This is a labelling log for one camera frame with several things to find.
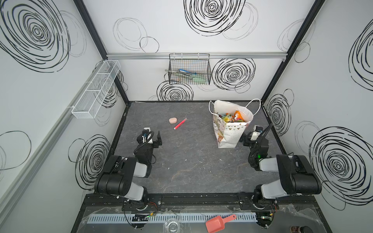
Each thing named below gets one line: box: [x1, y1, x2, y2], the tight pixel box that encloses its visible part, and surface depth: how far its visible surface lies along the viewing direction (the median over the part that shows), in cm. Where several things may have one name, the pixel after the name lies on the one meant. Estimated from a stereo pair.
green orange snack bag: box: [234, 110, 244, 123], surface depth 89 cm
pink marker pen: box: [173, 117, 188, 130], surface depth 107 cm
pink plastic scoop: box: [204, 214, 237, 233], surface depth 69 cm
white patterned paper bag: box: [208, 98, 261, 149], surface depth 87 cm
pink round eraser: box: [168, 117, 178, 124], surface depth 108 cm
